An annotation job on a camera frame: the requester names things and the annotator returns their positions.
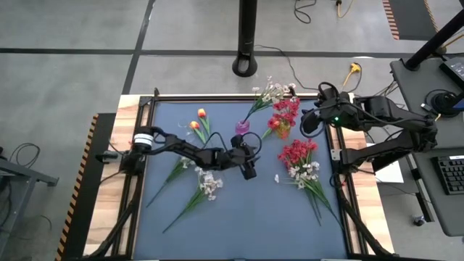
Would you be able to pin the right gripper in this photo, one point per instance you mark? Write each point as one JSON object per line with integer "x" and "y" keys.
{"x": 333, "y": 110}

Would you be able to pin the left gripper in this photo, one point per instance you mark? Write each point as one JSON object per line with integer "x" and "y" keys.
{"x": 239, "y": 157}

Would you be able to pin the red artificial flower bunch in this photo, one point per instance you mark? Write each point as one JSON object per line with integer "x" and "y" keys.
{"x": 286, "y": 110}
{"x": 297, "y": 150}

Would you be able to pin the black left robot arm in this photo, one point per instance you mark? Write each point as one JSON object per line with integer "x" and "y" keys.
{"x": 188, "y": 150}

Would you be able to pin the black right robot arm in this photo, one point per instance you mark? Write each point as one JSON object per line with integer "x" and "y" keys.
{"x": 398, "y": 123}

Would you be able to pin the pink glass vase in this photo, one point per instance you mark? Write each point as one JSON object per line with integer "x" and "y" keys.
{"x": 242, "y": 127}

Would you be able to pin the yellow glass vase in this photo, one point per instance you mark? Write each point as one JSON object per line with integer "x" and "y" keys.
{"x": 283, "y": 132}

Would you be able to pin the loose white blossom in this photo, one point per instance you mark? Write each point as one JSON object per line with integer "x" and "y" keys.
{"x": 276, "y": 178}

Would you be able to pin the yellow power plug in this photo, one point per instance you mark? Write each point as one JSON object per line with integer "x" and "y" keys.
{"x": 355, "y": 67}

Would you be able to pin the blue table mat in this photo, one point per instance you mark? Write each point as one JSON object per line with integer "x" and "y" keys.
{"x": 235, "y": 224}

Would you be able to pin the black diagonal support bar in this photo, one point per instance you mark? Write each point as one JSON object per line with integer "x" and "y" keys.
{"x": 384, "y": 166}

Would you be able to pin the grey desk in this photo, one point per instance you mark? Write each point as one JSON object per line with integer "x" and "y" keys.
{"x": 411, "y": 85}

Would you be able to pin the white paper sheet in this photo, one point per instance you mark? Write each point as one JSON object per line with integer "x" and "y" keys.
{"x": 393, "y": 175}

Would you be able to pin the striped-edge black floor mat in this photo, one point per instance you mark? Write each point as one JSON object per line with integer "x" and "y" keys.
{"x": 409, "y": 18}
{"x": 76, "y": 235}

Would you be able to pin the black round stand base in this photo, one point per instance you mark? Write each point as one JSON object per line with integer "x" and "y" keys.
{"x": 447, "y": 104}

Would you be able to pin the black diagonal pole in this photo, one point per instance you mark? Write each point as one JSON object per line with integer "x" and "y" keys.
{"x": 435, "y": 40}

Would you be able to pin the black laptop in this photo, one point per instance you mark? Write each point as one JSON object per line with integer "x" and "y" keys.
{"x": 455, "y": 69}

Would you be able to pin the black keyboard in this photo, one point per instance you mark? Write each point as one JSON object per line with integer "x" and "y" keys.
{"x": 451, "y": 175}

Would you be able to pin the black caster wheel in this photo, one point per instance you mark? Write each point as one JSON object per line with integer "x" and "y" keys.
{"x": 419, "y": 220}

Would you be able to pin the grey metal cart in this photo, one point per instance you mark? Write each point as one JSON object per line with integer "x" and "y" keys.
{"x": 21, "y": 173}

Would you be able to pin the black aluminium table frame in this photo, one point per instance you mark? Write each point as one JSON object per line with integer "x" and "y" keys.
{"x": 174, "y": 98}

